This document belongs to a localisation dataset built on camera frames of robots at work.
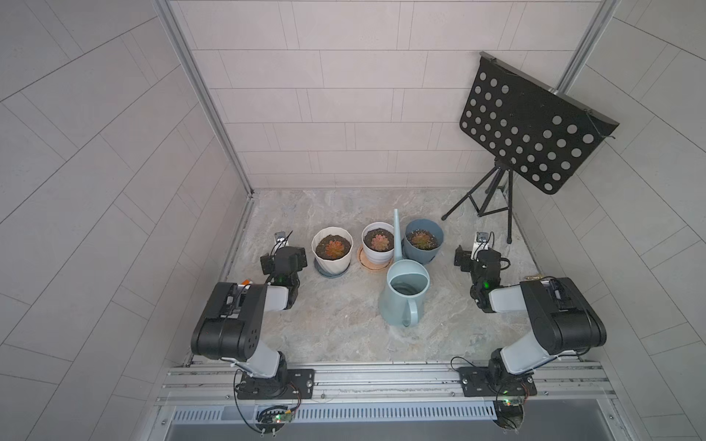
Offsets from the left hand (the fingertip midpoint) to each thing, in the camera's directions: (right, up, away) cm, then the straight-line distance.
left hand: (286, 246), depth 94 cm
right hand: (+65, +1, 0) cm, 65 cm away
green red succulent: (+47, +3, -3) cm, 47 cm away
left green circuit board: (+8, -38, -29) cm, 48 cm away
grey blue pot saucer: (+16, -10, -4) cm, 19 cm away
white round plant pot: (+29, +5, -2) cm, 29 cm away
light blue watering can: (+41, -10, -9) cm, 43 cm away
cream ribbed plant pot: (+16, -4, -11) cm, 19 cm away
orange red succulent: (+17, 0, -7) cm, 19 cm away
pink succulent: (+32, +2, -5) cm, 33 cm away
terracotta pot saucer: (+28, -6, -1) cm, 28 cm away
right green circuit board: (+63, -38, -27) cm, 79 cm away
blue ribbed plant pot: (+44, -2, -7) cm, 44 cm away
